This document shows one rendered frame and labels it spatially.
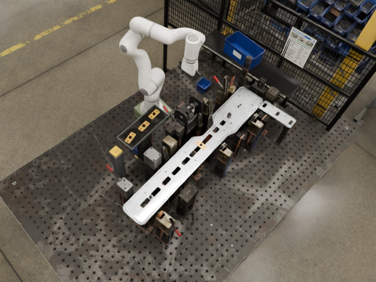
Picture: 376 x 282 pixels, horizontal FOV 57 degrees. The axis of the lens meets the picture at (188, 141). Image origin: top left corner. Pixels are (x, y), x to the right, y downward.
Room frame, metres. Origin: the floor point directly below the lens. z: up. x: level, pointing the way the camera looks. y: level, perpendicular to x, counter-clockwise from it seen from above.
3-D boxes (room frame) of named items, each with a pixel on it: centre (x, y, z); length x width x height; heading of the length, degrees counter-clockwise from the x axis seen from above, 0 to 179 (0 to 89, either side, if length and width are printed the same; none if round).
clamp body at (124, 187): (0.88, 0.36, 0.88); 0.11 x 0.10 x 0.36; 57
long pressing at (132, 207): (1.27, -0.09, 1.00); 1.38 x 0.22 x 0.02; 147
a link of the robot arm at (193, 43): (1.52, 0.05, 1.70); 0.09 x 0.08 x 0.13; 159
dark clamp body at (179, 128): (1.37, 0.09, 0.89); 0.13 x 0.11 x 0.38; 57
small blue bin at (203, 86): (2.06, -0.07, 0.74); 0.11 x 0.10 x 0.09; 147
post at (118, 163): (1.06, 0.45, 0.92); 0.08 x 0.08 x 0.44; 57
